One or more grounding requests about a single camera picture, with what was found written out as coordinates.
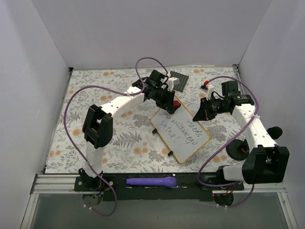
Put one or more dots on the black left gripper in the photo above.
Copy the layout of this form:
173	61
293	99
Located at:
165	100

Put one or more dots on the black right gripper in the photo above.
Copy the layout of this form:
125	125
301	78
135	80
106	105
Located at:
206	108

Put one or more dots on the red black felt eraser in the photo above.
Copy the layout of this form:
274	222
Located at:
176	104

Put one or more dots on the yellow framed small whiteboard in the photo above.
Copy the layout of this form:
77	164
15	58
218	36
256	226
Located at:
181	134

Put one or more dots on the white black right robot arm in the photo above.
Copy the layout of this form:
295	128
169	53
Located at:
264	161

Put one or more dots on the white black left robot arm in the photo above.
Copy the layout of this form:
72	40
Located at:
98	124

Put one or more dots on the dark grey studded baseplate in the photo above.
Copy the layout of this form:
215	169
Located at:
183	79

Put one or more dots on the black round stand base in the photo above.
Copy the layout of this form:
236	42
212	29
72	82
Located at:
238	149

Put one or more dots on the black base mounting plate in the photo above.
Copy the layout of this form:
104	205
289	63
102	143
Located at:
114	187

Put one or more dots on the purple marker pen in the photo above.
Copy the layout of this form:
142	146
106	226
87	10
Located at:
152	182

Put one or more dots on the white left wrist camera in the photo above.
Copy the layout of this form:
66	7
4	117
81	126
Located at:
171	83

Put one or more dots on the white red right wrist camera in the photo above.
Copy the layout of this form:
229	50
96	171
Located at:
208	89

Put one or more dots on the aluminium frame rail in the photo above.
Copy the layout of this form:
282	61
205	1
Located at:
53	184

